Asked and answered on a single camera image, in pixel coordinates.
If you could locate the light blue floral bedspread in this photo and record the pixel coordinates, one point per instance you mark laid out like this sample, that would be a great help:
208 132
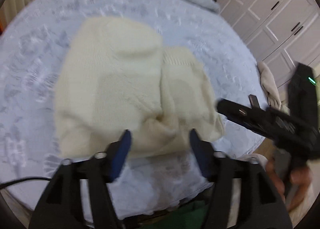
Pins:
33 48

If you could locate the white panelled wardrobe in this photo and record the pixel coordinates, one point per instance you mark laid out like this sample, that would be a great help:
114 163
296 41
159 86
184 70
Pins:
281 33

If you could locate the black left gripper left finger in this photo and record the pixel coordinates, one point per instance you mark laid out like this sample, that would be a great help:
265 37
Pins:
61 205

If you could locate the cream knit cardigan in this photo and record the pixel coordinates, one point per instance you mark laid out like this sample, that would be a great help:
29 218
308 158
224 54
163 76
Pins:
117 76

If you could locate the beige cloth on bed edge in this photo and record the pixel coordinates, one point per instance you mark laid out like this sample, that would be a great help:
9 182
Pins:
268 85

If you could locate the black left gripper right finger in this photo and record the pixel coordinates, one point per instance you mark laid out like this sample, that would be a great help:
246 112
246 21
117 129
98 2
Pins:
242 191

